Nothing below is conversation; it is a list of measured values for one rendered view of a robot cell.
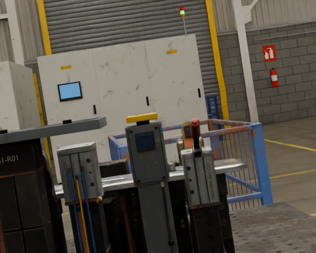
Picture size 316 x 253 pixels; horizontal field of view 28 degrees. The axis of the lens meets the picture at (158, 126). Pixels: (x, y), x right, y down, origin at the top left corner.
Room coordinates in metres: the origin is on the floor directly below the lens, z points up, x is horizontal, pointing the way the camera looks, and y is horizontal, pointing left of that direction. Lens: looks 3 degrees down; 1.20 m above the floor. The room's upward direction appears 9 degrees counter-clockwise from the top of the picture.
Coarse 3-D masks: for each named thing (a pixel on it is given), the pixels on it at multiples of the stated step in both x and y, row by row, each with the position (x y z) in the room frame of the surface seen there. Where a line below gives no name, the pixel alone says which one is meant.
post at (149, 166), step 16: (128, 128) 1.19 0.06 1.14; (144, 128) 1.18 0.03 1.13; (160, 128) 1.19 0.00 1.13; (128, 144) 1.19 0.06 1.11; (160, 144) 1.18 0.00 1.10; (144, 160) 1.18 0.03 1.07; (160, 160) 1.18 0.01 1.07; (144, 176) 1.18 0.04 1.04; (160, 176) 1.18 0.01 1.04; (144, 192) 1.19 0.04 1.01; (160, 192) 1.19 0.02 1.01; (144, 208) 1.19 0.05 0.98; (160, 208) 1.19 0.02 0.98; (144, 224) 1.19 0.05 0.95; (160, 224) 1.19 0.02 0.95; (160, 240) 1.19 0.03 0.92; (176, 240) 1.19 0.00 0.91
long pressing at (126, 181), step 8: (216, 160) 1.63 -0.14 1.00; (224, 160) 1.60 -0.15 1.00; (232, 160) 1.58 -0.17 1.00; (240, 160) 1.58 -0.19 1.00; (176, 168) 1.59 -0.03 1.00; (216, 168) 1.46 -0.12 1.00; (224, 168) 1.46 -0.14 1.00; (232, 168) 1.46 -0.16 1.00; (240, 168) 1.46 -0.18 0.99; (112, 176) 1.63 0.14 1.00; (120, 176) 1.61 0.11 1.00; (128, 176) 1.58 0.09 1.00; (176, 176) 1.46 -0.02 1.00; (184, 176) 1.46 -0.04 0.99; (104, 184) 1.47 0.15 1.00; (112, 184) 1.46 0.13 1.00; (120, 184) 1.46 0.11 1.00; (128, 184) 1.46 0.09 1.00; (56, 192) 1.47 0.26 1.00
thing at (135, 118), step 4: (152, 112) 1.22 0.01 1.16; (156, 112) 1.21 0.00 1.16; (128, 116) 1.21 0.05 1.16; (132, 116) 1.19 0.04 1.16; (136, 116) 1.19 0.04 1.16; (140, 116) 1.19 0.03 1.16; (144, 116) 1.19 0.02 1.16; (148, 116) 1.19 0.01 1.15; (152, 116) 1.19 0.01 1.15; (156, 116) 1.19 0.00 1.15; (128, 120) 1.19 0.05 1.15; (132, 120) 1.19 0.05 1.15; (136, 120) 1.19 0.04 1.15; (140, 120) 1.19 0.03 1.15; (144, 120) 1.19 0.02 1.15; (148, 120) 1.21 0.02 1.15; (136, 124) 1.22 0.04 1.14; (140, 124) 1.21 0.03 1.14; (144, 124) 1.21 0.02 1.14
